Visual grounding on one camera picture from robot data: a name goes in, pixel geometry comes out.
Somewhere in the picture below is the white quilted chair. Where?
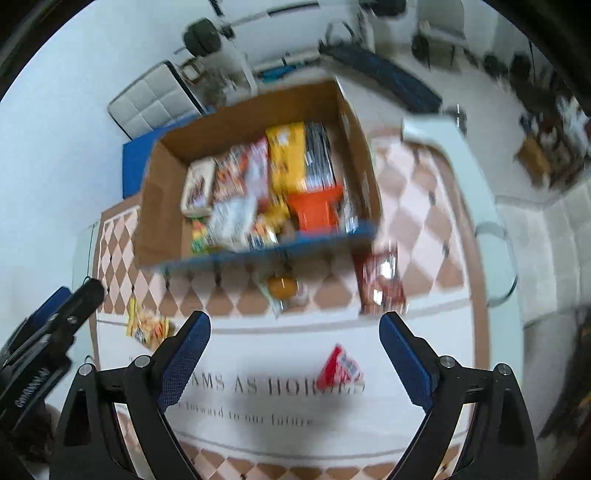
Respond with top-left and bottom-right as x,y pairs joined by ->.
496,180 -> 591,329
107,60 -> 209,140

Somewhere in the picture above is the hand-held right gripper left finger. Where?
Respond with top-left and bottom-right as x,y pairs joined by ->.
48,311 -> 212,480

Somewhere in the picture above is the black sit-up bench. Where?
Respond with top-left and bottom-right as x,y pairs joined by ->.
318,37 -> 444,114

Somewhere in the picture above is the orange round snack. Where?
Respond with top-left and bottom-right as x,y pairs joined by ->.
256,272 -> 310,317

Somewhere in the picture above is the clear water jug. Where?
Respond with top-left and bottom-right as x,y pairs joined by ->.
185,60 -> 232,107

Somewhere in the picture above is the blue floor disc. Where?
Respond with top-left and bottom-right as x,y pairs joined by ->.
259,65 -> 301,82

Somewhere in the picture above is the blue foam pad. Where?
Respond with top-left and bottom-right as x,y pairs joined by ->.
121,106 -> 218,199

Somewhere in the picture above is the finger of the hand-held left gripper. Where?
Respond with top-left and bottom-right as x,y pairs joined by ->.
0,286 -> 73,356
7,278 -> 106,370

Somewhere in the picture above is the small red white snack box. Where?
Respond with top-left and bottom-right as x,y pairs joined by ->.
316,344 -> 366,391

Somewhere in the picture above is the black dumbbell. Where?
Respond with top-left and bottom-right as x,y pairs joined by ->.
482,53 -> 507,77

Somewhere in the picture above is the large yellow snack bag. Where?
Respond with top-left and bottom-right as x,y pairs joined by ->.
265,122 -> 308,199

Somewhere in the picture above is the colourful candy packet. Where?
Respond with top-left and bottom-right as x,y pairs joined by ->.
190,216 -> 213,255

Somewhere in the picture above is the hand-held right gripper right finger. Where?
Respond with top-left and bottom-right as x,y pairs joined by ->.
379,311 -> 541,480

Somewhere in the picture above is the white plastic bag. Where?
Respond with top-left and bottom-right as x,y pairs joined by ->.
556,97 -> 590,135

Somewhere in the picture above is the small yellow snack packet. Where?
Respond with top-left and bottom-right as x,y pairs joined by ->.
126,298 -> 177,350

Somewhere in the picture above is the orange snack packet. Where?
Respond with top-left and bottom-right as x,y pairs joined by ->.
287,185 -> 345,232

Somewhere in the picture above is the white biscuit packet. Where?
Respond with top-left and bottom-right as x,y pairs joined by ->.
208,196 -> 257,250

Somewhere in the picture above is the small wooden stool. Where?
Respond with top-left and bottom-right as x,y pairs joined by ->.
515,138 -> 562,188

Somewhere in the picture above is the black cable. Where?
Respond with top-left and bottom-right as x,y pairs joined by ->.
475,222 -> 518,306
82,222 -> 100,288

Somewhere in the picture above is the cardboard box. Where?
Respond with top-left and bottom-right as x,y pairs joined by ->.
134,79 -> 384,270

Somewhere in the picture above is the red white panda snack packet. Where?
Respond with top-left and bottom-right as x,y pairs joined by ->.
213,138 -> 271,208

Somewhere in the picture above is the brown red snack packet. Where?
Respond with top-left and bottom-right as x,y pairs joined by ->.
353,242 -> 407,317

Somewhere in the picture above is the checkered printed tablecloth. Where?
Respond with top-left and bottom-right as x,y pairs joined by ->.
92,138 -> 491,480

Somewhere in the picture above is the grey padded chair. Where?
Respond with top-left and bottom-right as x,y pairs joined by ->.
413,0 -> 465,70

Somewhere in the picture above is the black barbell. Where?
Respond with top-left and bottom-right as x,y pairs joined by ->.
173,0 -> 407,56

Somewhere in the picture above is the yellow panda snack packet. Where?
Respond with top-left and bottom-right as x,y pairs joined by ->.
249,208 -> 290,248

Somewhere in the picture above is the person's left forearm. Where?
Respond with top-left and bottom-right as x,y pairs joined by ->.
9,401 -> 61,463

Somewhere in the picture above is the black snack bag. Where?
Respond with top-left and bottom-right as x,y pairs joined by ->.
305,121 -> 338,190

